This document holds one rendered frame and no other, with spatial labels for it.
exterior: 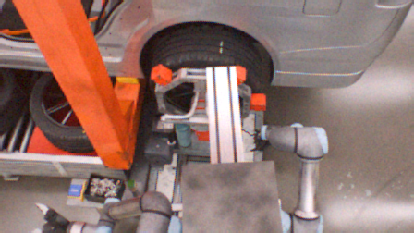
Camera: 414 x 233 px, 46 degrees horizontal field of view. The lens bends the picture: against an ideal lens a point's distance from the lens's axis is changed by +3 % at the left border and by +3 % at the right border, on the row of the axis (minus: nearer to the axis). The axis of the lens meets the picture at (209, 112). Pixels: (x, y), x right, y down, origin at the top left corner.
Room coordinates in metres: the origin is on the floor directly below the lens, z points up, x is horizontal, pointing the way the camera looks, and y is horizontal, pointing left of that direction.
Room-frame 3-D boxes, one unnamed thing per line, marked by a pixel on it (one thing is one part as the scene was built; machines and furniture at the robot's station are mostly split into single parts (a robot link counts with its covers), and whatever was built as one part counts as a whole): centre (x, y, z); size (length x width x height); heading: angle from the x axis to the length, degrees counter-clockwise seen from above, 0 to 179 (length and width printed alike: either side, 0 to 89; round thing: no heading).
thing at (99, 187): (1.03, 0.64, 0.51); 0.20 x 0.14 x 0.13; 74
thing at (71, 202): (1.03, 0.66, 0.44); 0.43 x 0.17 x 0.03; 83
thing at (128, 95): (1.58, 0.52, 0.69); 0.52 x 0.17 x 0.35; 173
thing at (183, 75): (1.42, 0.03, 0.85); 0.54 x 0.07 x 0.54; 83
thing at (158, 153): (1.49, 0.33, 0.26); 0.42 x 0.18 x 0.35; 173
